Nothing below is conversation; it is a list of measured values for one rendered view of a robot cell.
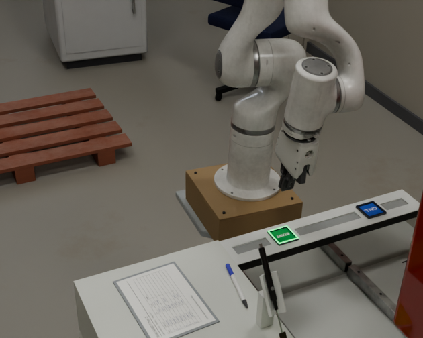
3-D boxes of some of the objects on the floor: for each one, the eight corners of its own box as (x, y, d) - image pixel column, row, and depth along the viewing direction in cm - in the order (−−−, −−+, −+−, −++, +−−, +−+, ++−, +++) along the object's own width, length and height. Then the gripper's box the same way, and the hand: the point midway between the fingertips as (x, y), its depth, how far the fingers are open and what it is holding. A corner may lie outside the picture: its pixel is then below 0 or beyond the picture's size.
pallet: (-102, 210, 326) (-107, 192, 320) (-106, 135, 390) (-110, 119, 384) (135, 163, 368) (134, 146, 362) (96, 102, 432) (95, 86, 426)
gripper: (269, 108, 143) (256, 170, 155) (304, 152, 133) (287, 214, 146) (299, 102, 145) (283, 163, 158) (335, 145, 136) (315, 206, 148)
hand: (287, 182), depth 150 cm, fingers closed
